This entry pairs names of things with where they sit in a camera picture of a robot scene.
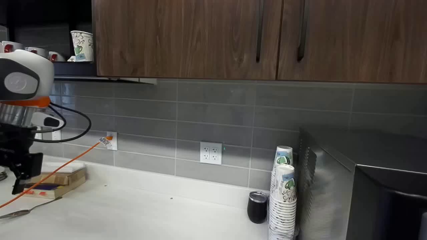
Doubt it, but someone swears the medium white red mug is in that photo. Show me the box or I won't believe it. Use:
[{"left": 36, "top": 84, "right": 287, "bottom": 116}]
[{"left": 24, "top": 46, "right": 48, "bottom": 59}]

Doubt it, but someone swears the stainless steel microwave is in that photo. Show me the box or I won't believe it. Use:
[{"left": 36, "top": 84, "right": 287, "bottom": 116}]
[{"left": 296, "top": 127, "right": 427, "bottom": 240}]

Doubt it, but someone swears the wooden box with white top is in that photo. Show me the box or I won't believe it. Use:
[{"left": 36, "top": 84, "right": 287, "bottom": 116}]
[{"left": 25, "top": 160, "right": 88, "bottom": 187}]

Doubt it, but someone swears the metal spoon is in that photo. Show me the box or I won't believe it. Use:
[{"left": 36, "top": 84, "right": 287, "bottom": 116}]
[{"left": 0, "top": 198, "right": 61, "bottom": 220}]

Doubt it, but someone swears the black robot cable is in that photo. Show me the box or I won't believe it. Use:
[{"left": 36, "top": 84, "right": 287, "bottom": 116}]
[{"left": 32, "top": 103, "right": 94, "bottom": 144}]

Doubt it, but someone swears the wall outlet with orange plug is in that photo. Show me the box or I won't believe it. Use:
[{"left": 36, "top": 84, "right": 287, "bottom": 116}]
[{"left": 104, "top": 131, "right": 120, "bottom": 152}]

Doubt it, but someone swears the wide wooden cabinet door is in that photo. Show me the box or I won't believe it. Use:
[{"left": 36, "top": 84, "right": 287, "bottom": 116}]
[{"left": 91, "top": 0, "right": 284, "bottom": 82}]

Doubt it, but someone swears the black cabinet door handle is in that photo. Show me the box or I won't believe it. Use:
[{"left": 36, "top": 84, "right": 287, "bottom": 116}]
[
  {"left": 296, "top": 0, "right": 310, "bottom": 64},
  {"left": 255, "top": 0, "right": 267, "bottom": 64}
]

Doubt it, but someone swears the dark cabinet shelf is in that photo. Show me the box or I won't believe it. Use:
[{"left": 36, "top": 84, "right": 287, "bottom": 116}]
[{"left": 52, "top": 60, "right": 98, "bottom": 78}]

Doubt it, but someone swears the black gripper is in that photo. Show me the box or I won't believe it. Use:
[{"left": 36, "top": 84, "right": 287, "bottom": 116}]
[{"left": 0, "top": 124, "right": 44, "bottom": 195}]

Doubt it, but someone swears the small white red mug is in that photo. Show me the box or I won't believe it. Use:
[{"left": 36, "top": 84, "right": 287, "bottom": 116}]
[{"left": 47, "top": 51, "right": 67, "bottom": 63}]

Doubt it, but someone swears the short-visible paper cup stack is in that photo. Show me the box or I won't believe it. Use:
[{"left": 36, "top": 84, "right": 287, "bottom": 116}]
[{"left": 271, "top": 146, "right": 295, "bottom": 198}]

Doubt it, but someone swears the black tumbler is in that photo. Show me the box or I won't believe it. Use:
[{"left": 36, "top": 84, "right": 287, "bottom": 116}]
[{"left": 247, "top": 191, "right": 270, "bottom": 226}]

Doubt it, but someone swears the orange power cable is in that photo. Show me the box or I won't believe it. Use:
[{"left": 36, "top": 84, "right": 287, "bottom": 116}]
[{"left": 0, "top": 135, "right": 115, "bottom": 211}]

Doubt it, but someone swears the printed white paper cup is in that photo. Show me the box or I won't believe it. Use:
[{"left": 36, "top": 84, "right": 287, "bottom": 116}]
[{"left": 69, "top": 30, "right": 95, "bottom": 63}]

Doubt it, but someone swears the tall paper cup stack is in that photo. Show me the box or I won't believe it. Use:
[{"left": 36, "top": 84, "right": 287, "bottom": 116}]
[{"left": 267, "top": 164, "right": 299, "bottom": 240}]

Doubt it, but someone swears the empty white wall outlet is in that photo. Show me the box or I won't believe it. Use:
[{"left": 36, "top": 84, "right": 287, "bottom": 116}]
[{"left": 199, "top": 140, "right": 224, "bottom": 167}]

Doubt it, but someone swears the narrow-handled wooden cabinet door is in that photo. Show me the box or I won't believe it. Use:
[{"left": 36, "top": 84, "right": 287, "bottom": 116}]
[{"left": 276, "top": 0, "right": 427, "bottom": 86}]

